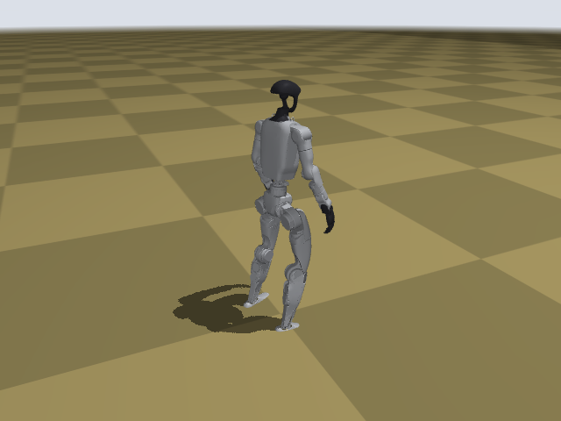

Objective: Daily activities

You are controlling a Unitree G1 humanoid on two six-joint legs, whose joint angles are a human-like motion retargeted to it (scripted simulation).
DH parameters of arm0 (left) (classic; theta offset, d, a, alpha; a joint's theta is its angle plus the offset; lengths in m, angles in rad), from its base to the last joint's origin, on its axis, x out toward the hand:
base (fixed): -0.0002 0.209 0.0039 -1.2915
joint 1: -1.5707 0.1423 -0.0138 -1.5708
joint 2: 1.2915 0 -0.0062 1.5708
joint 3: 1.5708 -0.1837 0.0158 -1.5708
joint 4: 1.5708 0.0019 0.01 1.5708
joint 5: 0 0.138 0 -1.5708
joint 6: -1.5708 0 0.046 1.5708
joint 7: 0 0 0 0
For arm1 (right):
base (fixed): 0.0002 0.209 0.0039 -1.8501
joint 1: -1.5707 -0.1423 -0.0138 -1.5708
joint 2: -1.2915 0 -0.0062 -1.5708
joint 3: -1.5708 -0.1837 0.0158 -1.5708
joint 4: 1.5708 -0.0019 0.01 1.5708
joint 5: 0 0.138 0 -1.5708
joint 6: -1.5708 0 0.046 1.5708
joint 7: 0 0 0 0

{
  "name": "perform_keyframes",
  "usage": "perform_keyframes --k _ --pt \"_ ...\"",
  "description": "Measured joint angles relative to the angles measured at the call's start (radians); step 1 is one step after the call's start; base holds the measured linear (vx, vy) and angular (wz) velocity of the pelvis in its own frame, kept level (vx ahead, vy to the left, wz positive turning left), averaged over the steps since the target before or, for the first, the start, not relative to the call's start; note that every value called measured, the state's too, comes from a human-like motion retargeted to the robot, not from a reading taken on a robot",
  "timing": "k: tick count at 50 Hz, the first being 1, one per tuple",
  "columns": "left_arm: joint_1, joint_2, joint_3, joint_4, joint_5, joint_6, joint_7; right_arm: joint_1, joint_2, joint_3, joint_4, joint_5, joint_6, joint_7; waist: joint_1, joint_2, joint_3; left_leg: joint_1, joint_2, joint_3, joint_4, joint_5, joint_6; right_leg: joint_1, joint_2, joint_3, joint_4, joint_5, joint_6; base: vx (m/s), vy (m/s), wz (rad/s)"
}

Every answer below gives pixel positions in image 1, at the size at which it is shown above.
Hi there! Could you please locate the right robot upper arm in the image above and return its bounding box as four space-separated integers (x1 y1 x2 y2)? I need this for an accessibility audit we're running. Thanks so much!
290 125 315 180

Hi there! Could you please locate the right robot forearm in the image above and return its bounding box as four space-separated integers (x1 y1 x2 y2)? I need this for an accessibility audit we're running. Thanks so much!
309 166 332 210

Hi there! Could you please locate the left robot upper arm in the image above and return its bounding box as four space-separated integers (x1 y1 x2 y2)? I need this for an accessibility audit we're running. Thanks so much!
252 119 265 166

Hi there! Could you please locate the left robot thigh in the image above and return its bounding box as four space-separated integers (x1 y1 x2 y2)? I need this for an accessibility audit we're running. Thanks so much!
255 196 281 263

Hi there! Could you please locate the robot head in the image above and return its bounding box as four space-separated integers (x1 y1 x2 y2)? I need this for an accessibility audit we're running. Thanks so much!
269 80 301 122

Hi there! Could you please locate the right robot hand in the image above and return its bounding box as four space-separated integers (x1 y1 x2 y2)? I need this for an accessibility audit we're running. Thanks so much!
321 204 335 233

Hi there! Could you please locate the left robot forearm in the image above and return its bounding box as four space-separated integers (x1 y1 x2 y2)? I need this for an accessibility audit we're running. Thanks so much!
253 163 273 189

